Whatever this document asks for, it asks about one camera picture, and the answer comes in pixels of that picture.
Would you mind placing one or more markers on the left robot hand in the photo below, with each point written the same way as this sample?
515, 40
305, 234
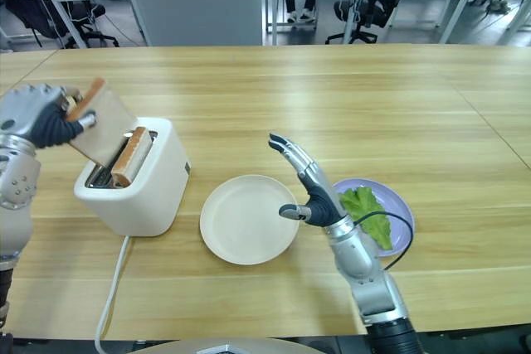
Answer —
39, 122

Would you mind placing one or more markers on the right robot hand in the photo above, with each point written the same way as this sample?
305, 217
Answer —
319, 200

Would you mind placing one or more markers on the bread slice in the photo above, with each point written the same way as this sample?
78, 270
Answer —
105, 126
132, 159

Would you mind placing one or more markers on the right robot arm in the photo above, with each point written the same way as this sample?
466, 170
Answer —
369, 279

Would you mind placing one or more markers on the green lettuce leaf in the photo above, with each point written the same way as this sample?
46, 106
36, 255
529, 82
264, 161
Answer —
371, 213

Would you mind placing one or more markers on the purple plate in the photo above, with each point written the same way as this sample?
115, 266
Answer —
396, 205

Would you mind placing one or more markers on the cream plate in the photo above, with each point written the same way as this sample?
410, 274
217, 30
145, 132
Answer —
245, 221

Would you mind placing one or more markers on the cream toaster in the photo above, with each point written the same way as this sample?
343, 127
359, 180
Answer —
145, 188

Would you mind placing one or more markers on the robot body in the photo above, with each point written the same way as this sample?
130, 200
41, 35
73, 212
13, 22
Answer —
226, 346

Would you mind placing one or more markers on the person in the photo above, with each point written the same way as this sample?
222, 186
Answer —
299, 8

